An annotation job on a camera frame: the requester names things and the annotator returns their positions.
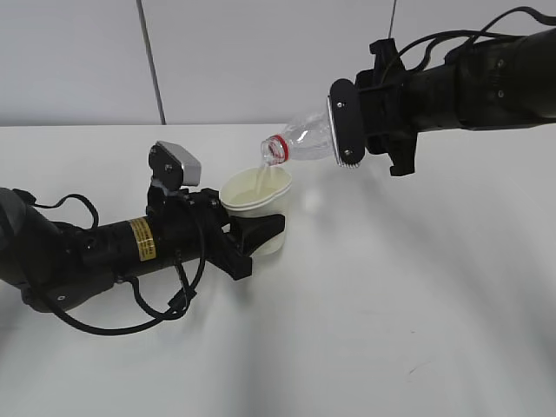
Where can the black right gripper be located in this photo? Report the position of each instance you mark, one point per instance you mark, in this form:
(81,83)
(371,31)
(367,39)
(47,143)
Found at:
(386,123)

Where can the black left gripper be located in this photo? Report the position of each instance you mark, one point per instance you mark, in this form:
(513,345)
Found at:
(187,225)

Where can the white paper cup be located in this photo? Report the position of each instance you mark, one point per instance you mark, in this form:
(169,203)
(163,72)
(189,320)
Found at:
(257,192)

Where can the clear plastic water bottle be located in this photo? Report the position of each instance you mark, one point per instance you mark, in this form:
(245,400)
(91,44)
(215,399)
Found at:
(306,138)

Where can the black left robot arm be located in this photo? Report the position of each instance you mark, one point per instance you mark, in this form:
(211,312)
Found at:
(73,264)

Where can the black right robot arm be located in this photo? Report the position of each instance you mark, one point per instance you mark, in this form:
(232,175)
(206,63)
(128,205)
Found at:
(507,82)

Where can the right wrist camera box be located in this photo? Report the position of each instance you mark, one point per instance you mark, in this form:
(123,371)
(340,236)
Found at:
(345,120)

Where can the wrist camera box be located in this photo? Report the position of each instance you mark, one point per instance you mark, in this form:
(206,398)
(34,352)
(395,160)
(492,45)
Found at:
(345,120)
(173,167)

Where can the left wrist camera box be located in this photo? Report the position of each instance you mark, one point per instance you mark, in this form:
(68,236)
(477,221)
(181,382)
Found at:
(173,167)

